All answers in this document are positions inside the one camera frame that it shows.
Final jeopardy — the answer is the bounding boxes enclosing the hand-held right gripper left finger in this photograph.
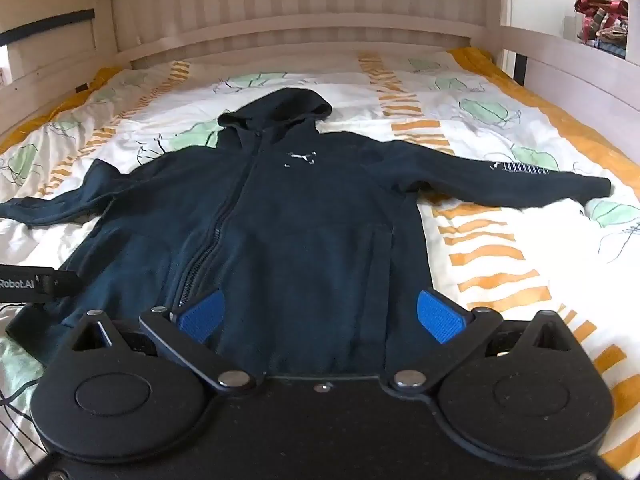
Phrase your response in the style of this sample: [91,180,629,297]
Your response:
[67,289,258,394]

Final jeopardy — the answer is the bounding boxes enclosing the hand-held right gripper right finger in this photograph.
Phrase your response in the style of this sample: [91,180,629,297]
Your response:
[381,288,577,394]

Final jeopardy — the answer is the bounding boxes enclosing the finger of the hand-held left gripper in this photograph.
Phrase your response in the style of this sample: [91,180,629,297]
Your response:
[39,268,79,302]

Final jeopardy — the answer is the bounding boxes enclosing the dark navy zip hoodie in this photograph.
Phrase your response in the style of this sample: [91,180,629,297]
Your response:
[0,87,612,376]

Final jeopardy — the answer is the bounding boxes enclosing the white leaf-print duvet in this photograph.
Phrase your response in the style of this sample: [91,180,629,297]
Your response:
[0,50,640,472]

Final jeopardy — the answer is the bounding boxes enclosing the yellow bed sheet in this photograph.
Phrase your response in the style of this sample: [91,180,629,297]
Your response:
[0,47,640,187]

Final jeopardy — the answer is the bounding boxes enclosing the white wooden bed frame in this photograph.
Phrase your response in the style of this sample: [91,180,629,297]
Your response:
[0,0,640,161]

